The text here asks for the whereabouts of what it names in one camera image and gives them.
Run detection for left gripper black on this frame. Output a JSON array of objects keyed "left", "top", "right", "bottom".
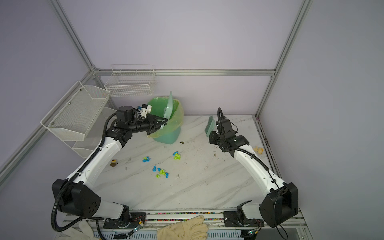
[{"left": 128, "top": 113, "right": 168, "bottom": 136}]

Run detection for green plastic dustpan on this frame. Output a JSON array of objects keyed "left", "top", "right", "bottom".
[{"left": 164, "top": 91, "right": 173, "bottom": 120}]

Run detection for green hand brush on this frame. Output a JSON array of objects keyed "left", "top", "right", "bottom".
[{"left": 205, "top": 116, "right": 216, "bottom": 137}]

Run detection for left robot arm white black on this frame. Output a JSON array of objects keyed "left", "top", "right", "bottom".
[{"left": 51, "top": 105, "right": 169, "bottom": 225}]

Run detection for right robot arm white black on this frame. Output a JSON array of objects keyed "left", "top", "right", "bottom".
[{"left": 209, "top": 117, "right": 299, "bottom": 228}]

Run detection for green trash bin with bag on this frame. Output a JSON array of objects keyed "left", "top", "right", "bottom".
[{"left": 148, "top": 97, "right": 184, "bottom": 144}]

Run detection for blue scrap far left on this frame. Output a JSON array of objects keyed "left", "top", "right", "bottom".
[{"left": 143, "top": 157, "right": 151, "bottom": 163}]

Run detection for beige small toy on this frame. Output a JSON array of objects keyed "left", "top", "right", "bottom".
[{"left": 253, "top": 147, "right": 264, "bottom": 155}]

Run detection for green blue scrap centre top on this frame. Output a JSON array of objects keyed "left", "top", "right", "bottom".
[{"left": 173, "top": 151, "right": 181, "bottom": 160}]

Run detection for small yellow toy figure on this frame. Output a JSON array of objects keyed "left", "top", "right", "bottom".
[{"left": 110, "top": 160, "right": 118, "bottom": 168}]

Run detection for lower white mesh shelf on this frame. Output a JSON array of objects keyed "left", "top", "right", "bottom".
[{"left": 71, "top": 107, "right": 116, "bottom": 159}]

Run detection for white mesh shelf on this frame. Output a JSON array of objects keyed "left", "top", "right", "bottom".
[
  {"left": 41, "top": 81, "right": 110, "bottom": 142},
  {"left": 71, "top": 107, "right": 116, "bottom": 159}
]

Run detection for upper white mesh shelf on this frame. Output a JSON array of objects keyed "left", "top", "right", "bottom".
[{"left": 41, "top": 81, "right": 110, "bottom": 142}]

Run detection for beige work glove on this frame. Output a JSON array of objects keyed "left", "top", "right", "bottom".
[{"left": 157, "top": 215, "right": 208, "bottom": 240}]

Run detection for white work glove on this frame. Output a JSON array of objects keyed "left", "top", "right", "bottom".
[{"left": 58, "top": 220, "right": 99, "bottom": 240}]

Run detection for black corrugated cable right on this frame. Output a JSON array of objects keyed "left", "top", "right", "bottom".
[{"left": 216, "top": 107, "right": 289, "bottom": 240}]

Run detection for black corrugated cable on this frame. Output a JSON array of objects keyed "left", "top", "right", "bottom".
[
  {"left": 50, "top": 112, "right": 118, "bottom": 233},
  {"left": 216, "top": 107, "right": 289, "bottom": 240}
]

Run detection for white wire basket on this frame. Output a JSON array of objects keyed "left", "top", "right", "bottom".
[{"left": 105, "top": 65, "right": 157, "bottom": 97}]

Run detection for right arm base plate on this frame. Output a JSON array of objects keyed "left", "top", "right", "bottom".
[{"left": 223, "top": 211, "right": 265, "bottom": 228}]

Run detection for aluminium rail front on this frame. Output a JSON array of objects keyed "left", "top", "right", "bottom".
[{"left": 61, "top": 207, "right": 308, "bottom": 232}]

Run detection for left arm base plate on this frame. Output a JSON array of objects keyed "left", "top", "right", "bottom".
[{"left": 103, "top": 212, "right": 147, "bottom": 229}]

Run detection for black corrugated cable left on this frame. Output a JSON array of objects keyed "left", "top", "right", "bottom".
[{"left": 50, "top": 112, "right": 118, "bottom": 233}]

